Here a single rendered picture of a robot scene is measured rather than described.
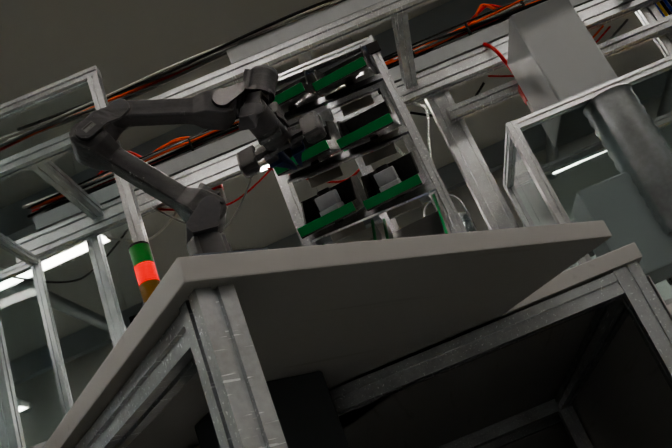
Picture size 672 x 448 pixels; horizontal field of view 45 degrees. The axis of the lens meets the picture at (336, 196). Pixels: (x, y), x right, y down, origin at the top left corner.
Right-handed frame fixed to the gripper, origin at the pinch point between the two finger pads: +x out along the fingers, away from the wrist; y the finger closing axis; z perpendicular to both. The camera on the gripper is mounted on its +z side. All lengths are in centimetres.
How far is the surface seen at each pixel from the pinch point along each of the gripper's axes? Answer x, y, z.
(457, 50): 108, -46, 109
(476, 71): 111, -49, 98
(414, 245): -37, -21, -57
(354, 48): 16.8, -19.4, 38.0
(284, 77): 13.5, -1.1, 37.5
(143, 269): 18, 48, 8
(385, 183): 15.2, -13.8, -5.3
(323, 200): 11.6, -0.6, -4.4
